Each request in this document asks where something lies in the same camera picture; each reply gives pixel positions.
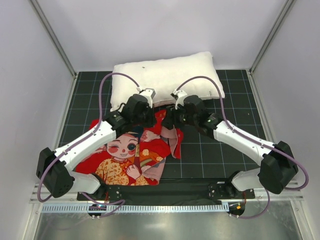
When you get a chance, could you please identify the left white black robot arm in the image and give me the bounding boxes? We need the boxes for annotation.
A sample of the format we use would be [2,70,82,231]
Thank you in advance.
[36,88,156,201]

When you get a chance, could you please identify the aluminium front rail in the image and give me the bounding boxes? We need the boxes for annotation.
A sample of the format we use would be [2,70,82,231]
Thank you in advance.
[28,182,305,204]

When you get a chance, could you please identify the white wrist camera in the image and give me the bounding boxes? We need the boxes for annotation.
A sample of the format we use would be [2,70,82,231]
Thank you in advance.
[170,89,188,110]
[137,87,156,106]

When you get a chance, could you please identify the right aluminium frame post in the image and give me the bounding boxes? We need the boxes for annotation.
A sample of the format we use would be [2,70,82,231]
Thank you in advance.
[248,0,297,75]

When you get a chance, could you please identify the left aluminium frame post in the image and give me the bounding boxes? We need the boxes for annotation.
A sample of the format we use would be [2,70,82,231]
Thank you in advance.
[28,0,77,79]

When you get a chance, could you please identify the red cartoon print pillowcase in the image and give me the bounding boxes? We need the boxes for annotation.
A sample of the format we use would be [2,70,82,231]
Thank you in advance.
[75,109,184,186]

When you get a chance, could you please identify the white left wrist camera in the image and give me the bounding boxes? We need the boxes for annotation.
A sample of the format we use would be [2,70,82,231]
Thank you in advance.
[137,87,156,106]

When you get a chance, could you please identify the aluminium frame post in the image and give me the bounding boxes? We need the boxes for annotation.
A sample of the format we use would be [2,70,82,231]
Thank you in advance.
[248,0,297,75]
[28,0,77,79]

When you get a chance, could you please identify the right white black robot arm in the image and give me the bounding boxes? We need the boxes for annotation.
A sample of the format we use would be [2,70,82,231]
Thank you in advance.
[162,95,298,198]

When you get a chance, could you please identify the white slotted cable duct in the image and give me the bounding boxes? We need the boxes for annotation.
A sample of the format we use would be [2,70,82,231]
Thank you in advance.
[41,202,229,213]

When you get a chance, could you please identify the black grid cutting mat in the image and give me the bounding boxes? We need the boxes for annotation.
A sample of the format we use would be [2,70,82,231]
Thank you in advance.
[58,69,266,179]

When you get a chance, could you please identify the white pillow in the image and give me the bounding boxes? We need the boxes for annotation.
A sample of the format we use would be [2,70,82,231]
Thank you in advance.
[110,51,225,111]

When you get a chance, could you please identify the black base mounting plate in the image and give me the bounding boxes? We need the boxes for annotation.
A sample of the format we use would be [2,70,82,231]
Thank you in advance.
[76,177,256,207]

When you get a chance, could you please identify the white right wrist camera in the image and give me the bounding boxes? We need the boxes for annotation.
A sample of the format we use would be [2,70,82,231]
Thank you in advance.
[170,89,188,110]

